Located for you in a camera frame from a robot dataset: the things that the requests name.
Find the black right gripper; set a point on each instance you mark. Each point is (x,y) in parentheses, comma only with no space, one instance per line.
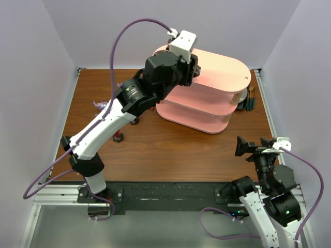
(257,150)

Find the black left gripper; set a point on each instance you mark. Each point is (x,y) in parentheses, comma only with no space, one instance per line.
(188,71)

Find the red spider hero figurine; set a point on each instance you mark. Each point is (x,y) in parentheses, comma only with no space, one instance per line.
(118,137)

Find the black bat-masked figurine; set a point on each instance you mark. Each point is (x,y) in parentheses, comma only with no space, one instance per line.
(197,71)

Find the brown-haired hero figurine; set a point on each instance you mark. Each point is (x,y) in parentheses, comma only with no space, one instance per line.
(168,44)

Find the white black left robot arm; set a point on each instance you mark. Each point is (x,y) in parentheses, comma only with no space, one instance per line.
(162,73)

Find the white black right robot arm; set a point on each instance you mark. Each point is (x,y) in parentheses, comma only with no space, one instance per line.
(271,205)

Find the pink three-tier oval shelf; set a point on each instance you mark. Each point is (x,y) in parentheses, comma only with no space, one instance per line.
(209,102)

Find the dark tools behind shelf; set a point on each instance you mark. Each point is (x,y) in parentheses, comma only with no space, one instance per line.
(247,99)

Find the black-haired figurine on base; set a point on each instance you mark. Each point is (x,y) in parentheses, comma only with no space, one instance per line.
(135,121)

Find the purple bunny toy lying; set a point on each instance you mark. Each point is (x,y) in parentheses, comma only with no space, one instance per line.
(101,105)

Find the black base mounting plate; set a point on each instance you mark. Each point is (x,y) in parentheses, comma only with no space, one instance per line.
(170,196)

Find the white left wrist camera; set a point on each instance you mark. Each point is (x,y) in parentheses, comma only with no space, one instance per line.
(183,43)

